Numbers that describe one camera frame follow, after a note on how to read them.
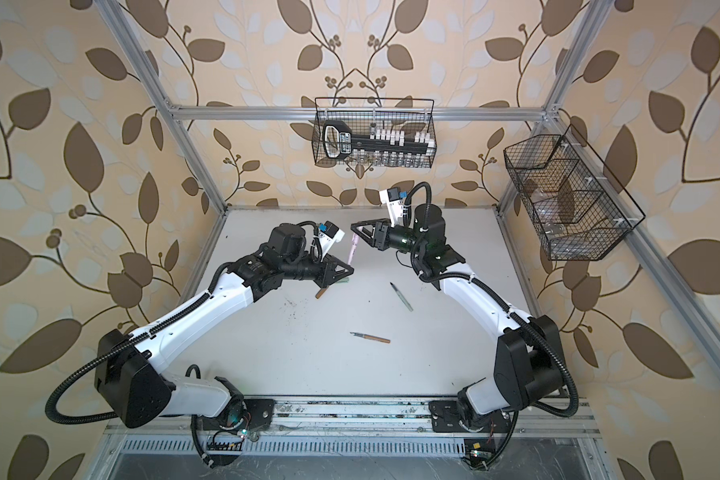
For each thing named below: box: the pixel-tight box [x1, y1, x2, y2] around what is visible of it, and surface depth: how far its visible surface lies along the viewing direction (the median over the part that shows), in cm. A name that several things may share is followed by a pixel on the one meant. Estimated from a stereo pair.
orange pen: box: [349, 331, 391, 344], surface depth 89 cm
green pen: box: [389, 281, 414, 312], surface depth 98 cm
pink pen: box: [348, 233, 360, 265], surface depth 74 cm
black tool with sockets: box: [323, 121, 435, 159], surface depth 84 cm
